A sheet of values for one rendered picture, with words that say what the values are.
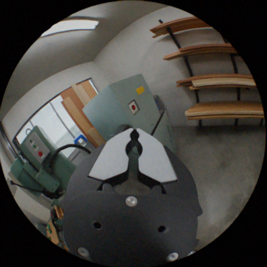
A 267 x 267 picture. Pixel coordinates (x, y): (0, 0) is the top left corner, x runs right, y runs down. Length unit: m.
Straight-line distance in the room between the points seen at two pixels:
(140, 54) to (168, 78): 0.75
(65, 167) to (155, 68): 1.97
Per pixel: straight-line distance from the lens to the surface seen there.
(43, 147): 0.59
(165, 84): 1.88
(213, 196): 1.42
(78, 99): 2.07
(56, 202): 0.92
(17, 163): 0.82
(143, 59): 1.97
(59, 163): 0.66
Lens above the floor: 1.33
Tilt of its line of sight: 28 degrees down
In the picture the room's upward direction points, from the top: 32 degrees counter-clockwise
